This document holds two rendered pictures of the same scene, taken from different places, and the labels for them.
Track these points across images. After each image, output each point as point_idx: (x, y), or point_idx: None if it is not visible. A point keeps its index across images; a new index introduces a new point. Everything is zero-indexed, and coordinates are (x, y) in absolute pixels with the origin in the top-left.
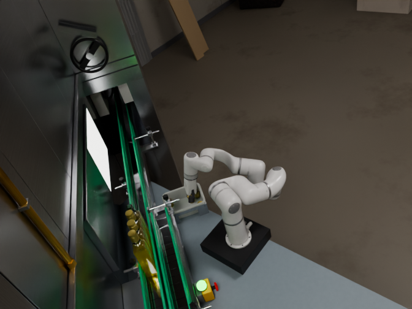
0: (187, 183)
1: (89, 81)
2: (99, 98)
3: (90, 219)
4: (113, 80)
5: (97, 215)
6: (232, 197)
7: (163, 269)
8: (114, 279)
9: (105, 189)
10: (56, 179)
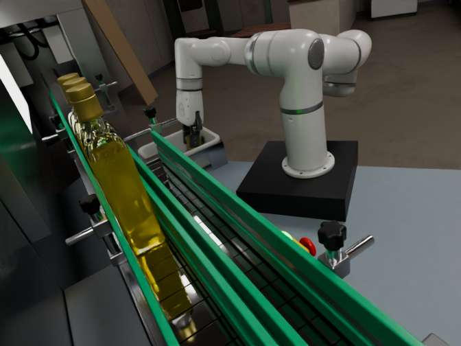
0: (186, 98)
1: None
2: (14, 53)
3: None
4: (32, 5)
5: None
6: (308, 29)
7: (182, 205)
8: (35, 261)
9: (12, 106)
10: None
